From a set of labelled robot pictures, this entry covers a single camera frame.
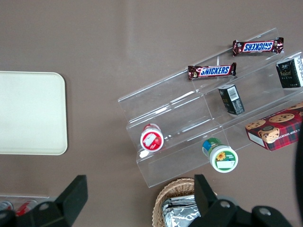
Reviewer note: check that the beige plastic serving tray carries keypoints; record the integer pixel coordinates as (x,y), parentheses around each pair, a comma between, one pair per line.
(30,113)

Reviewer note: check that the small black carton box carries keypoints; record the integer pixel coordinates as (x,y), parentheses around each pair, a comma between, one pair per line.
(232,99)
(288,73)

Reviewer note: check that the clear acrylic stepped shelf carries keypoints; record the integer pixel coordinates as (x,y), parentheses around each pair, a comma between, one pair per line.
(165,101)

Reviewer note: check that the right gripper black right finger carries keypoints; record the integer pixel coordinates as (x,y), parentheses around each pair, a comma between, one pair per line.
(206,201)

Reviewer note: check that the light wicker basket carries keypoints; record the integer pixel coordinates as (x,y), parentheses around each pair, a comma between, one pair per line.
(170,189)

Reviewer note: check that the green lid sunflower cup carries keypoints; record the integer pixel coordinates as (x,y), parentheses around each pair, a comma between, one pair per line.
(222,159)

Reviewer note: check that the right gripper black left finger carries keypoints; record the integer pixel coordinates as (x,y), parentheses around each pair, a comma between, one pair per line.
(71,198)

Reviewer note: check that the red lid yogurt cup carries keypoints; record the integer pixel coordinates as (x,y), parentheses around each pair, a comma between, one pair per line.
(152,140)

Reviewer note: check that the Snickers chocolate bar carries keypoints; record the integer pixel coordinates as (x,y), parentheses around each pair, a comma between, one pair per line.
(258,46)
(214,71)

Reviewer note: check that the silver foil wrapped pack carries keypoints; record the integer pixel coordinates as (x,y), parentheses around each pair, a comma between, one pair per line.
(182,218)
(176,201)

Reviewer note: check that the clear acrylic bottle rack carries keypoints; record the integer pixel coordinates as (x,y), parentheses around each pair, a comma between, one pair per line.
(28,196)

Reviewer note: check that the red tartan cookie box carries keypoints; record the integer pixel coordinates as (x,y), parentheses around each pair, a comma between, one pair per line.
(277,132)

